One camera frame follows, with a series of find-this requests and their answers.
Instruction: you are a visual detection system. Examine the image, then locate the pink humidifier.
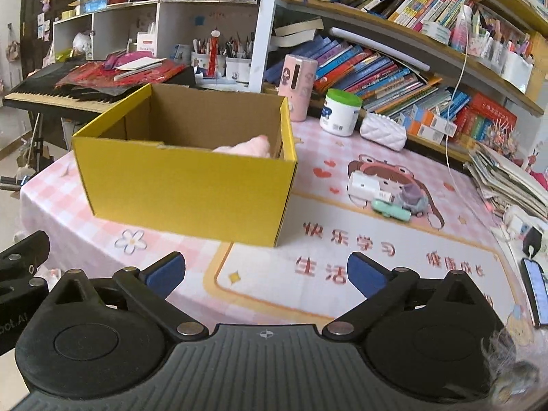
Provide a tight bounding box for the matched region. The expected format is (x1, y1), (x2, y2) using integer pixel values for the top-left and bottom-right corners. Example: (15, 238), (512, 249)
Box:
(277, 54), (318, 123)

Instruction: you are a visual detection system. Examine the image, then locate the stack of papers and booklets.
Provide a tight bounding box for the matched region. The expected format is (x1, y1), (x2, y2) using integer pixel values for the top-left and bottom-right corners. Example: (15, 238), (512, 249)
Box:
(464, 141), (548, 219)

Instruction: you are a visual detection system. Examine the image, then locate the pink plush toy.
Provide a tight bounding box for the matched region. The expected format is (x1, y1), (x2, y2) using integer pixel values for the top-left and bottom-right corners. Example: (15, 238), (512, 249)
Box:
(213, 135), (271, 159)

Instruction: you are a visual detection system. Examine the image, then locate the black keyboard stand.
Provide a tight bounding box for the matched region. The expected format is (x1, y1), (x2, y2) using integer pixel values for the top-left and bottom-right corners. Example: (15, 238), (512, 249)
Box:
(0, 113), (73, 189)

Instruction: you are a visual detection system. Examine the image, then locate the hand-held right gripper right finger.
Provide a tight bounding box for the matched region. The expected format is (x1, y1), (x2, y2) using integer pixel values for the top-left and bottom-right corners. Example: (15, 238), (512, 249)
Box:
(321, 252), (494, 344)

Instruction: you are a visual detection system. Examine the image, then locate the red boxed book set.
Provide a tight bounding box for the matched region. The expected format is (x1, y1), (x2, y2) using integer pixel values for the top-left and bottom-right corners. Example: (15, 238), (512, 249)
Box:
(454, 92), (519, 146)

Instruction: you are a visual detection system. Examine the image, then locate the small white red box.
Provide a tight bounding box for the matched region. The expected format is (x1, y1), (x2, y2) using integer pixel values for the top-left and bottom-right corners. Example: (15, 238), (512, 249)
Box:
(137, 32), (157, 58)

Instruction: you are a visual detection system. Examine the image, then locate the white pen cup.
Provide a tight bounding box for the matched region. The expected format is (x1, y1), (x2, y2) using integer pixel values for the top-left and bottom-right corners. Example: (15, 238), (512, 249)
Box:
(191, 51), (225, 78)
(225, 57), (251, 82)

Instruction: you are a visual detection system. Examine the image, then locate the printed pink tablecloth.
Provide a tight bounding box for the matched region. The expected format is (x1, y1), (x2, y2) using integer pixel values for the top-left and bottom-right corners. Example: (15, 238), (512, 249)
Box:
(19, 117), (548, 352)

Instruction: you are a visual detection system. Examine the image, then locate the fluffy sleeve cuff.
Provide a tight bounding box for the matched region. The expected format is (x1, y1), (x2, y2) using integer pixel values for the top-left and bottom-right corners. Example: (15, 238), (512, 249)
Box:
(479, 329), (541, 407)

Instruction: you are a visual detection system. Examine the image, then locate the white jar green lid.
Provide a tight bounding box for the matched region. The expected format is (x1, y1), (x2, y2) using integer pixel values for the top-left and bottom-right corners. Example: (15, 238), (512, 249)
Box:
(319, 88), (363, 138)

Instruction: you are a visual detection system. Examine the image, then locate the white cubby shelf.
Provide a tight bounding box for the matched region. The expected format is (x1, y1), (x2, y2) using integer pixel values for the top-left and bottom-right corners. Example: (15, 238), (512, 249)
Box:
(51, 0), (260, 90)

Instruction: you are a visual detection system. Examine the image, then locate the orange white carton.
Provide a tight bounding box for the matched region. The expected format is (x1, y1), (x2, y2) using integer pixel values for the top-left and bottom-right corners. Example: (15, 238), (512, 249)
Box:
(402, 117), (446, 144)
(413, 105), (458, 135)

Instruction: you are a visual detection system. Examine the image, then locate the white power strip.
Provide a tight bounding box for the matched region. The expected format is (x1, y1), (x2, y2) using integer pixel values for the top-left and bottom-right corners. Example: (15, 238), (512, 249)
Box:
(503, 205), (548, 240)

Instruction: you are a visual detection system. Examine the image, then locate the white cable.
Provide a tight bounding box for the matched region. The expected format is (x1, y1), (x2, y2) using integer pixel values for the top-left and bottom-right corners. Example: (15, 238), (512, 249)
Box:
(444, 0), (510, 240)

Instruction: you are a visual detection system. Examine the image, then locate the pile of red paper packets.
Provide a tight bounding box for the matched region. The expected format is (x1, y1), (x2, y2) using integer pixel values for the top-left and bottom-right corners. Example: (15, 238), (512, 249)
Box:
(55, 58), (189, 90)

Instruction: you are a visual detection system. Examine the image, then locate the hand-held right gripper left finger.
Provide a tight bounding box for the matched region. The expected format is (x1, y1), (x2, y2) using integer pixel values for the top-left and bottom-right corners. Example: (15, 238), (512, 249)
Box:
(40, 252), (210, 344)

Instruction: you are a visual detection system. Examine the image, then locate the row of leaning colourful books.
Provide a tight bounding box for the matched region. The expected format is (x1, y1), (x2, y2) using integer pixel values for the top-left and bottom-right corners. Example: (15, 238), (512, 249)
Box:
(265, 36), (472, 125)

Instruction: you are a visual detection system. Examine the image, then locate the white quilted pouch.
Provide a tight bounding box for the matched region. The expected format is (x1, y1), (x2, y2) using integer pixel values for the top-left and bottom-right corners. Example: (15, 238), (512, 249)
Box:
(360, 111), (408, 151)

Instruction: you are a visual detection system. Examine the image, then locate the purple plastic toy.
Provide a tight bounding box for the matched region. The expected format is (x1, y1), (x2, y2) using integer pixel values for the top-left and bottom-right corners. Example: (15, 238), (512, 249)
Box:
(398, 183), (429, 217)

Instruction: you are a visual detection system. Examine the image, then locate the artificial flower bouquet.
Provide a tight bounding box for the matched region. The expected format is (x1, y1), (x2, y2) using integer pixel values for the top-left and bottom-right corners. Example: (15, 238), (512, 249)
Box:
(484, 122), (521, 167)

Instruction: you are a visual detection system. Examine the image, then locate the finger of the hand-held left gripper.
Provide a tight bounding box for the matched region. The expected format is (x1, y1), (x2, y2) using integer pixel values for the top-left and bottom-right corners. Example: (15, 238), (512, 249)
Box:
(0, 230), (51, 296)

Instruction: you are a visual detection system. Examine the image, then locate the white pencil holder box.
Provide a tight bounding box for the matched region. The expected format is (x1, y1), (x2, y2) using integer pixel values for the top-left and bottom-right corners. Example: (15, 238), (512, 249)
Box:
(499, 47), (535, 94)

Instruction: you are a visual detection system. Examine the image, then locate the paper reindeer ornament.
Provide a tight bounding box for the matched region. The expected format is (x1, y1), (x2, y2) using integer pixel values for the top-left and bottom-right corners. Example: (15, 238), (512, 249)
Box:
(524, 141), (542, 172)

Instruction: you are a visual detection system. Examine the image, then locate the black smartphone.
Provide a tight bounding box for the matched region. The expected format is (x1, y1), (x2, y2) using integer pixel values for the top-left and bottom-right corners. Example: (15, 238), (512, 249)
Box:
(520, 258), (548, 329)

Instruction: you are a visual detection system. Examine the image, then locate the pink stationery organizer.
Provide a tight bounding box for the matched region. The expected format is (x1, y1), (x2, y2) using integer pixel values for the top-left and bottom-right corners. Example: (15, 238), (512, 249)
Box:
(449, 4), (501, 58)

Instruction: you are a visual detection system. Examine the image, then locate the yellow cardboard box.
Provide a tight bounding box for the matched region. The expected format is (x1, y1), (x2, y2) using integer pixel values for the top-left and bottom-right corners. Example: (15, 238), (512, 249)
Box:
(72, 83), (299, 248)

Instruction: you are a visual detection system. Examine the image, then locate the wooden bookshelf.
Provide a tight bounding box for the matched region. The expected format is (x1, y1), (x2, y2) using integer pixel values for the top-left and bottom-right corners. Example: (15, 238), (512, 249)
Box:
(248, 0), (548, 167)

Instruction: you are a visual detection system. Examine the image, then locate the black piano keyboard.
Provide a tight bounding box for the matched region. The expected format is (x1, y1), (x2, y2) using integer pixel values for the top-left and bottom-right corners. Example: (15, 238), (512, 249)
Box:
(2, 62), (198, 116)

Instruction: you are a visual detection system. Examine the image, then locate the black charger plug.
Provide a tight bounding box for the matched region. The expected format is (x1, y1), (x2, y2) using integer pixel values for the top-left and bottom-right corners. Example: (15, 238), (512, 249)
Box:
(523, 226), (544, 260)

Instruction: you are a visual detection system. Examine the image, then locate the stack of grey flat books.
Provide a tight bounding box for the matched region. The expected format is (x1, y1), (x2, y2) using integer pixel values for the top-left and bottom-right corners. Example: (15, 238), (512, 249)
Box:
(271, 17), (326, 50)

